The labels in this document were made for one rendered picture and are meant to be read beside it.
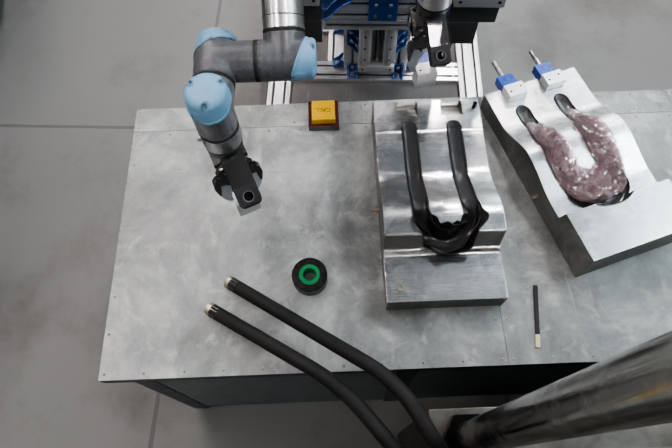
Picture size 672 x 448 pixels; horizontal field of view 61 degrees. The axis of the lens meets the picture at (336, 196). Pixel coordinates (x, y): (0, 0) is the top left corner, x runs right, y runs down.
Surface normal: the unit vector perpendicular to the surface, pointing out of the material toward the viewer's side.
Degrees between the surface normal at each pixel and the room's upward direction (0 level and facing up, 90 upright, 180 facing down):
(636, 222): 0
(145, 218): 0
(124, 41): 0
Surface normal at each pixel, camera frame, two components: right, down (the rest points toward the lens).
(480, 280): -0.02, -0.44
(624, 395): -0.95, 0.29
